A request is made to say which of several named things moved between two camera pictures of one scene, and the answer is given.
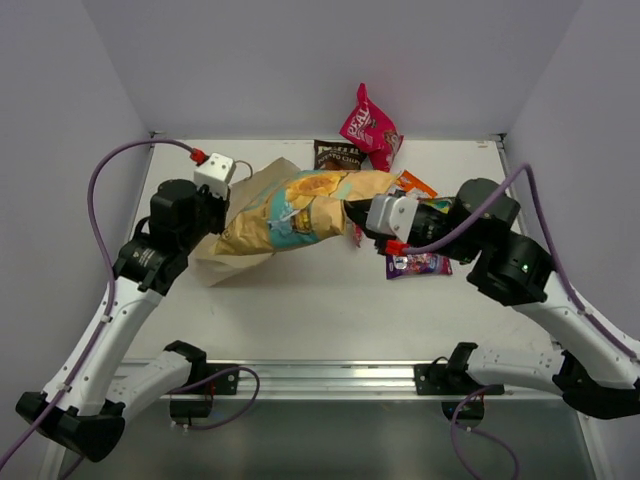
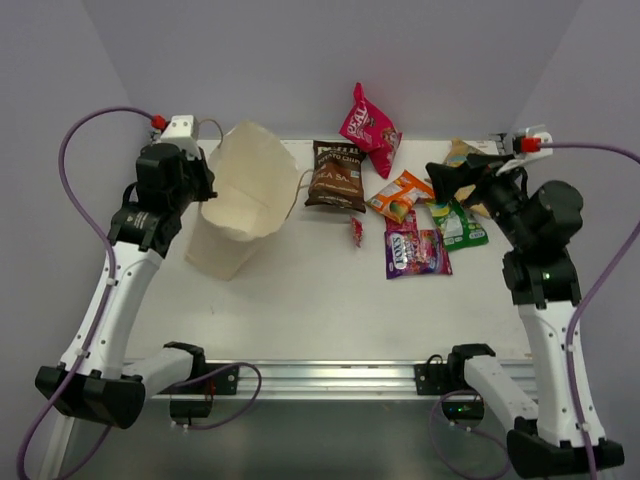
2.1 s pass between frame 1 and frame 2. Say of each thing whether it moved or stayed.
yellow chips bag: moved
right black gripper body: moved
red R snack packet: stayed
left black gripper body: moved
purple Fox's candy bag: stayed
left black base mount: stayed
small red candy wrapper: stayed
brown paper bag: moved
